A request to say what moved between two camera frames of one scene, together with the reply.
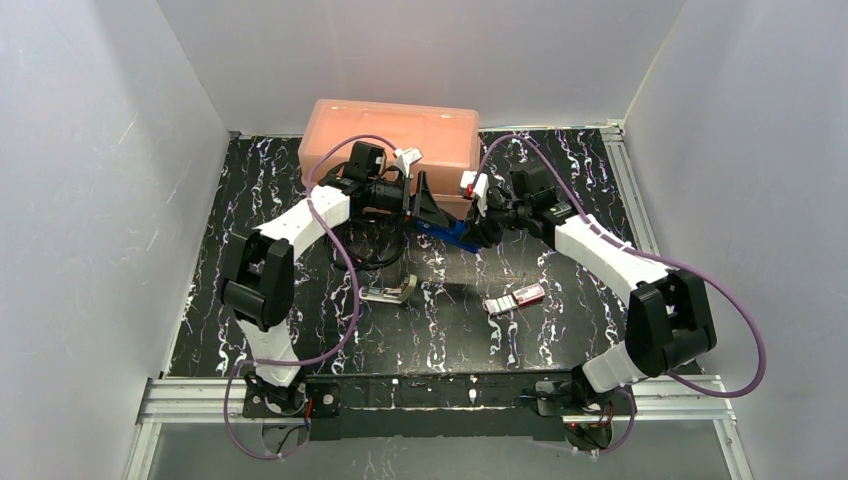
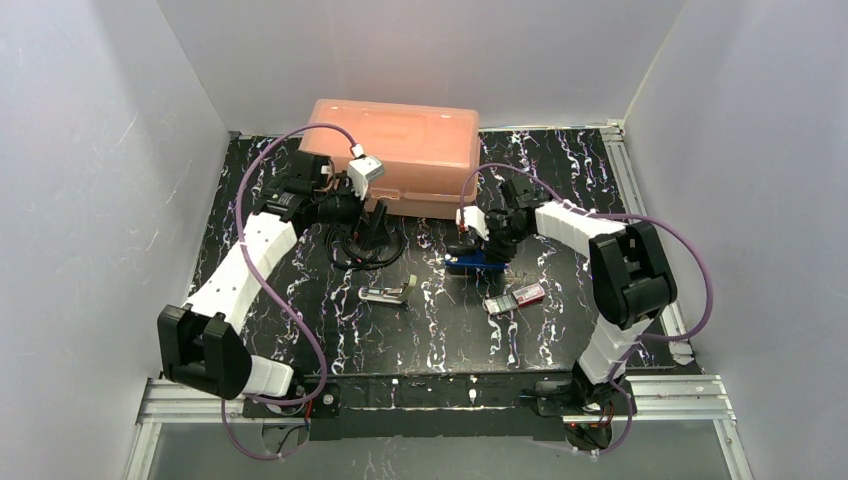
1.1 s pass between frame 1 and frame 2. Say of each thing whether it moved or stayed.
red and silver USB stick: stayed
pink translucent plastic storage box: stayed
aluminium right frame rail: stayed
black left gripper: moved
